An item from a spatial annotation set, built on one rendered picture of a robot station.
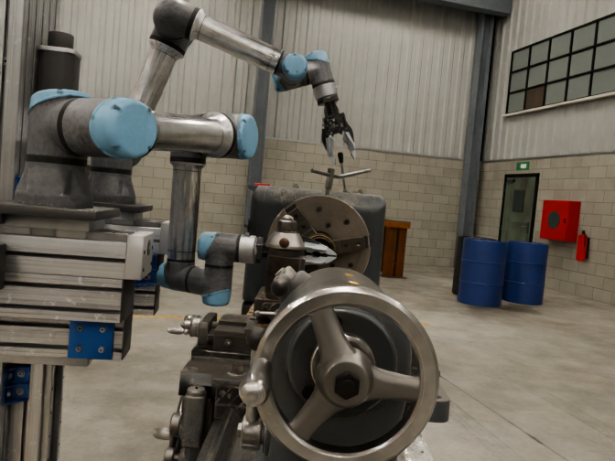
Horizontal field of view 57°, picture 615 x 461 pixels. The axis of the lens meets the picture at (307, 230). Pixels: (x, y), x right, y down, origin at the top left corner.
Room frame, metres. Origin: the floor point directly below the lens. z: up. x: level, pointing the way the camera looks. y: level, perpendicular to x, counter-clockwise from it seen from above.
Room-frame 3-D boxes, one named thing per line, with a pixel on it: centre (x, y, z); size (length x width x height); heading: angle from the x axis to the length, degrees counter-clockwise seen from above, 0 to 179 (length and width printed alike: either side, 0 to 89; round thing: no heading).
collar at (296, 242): (1.13, 0.04, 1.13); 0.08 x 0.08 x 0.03
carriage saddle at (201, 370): (1.08, -0.04, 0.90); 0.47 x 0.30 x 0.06; 90
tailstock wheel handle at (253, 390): (0.41, 0.03, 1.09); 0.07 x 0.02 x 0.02; 0
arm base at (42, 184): (1.19, 0.53, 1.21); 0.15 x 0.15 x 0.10
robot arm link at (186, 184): (1.57, 0.34, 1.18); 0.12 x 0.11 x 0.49; 155
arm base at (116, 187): (1.68, 0.59, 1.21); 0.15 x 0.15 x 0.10
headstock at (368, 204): (2.18, -0.02, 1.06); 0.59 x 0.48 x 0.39; 0
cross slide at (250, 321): (1.13, -0.02, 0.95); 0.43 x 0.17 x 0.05; 90
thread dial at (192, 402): (0.95, 0.16, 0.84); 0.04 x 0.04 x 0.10; 0
